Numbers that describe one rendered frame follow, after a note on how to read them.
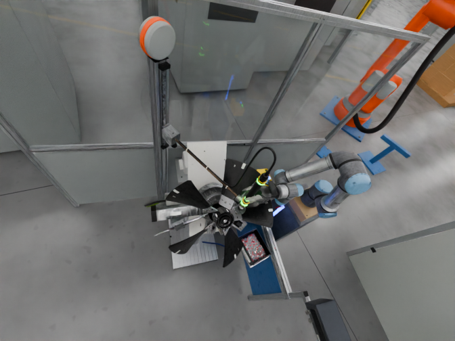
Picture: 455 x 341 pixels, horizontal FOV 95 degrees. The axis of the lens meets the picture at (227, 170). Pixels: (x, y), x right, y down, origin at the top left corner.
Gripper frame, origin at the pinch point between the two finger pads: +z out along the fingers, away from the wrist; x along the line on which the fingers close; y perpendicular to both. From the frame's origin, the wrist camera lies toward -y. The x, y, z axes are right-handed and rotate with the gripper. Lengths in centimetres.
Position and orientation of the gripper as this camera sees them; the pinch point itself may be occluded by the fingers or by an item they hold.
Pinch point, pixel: (246, 193)
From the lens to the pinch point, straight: 108.7
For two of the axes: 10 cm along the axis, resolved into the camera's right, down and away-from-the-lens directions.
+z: -9.4, 0.6, -3.3
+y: -2.5, 5.2, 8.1
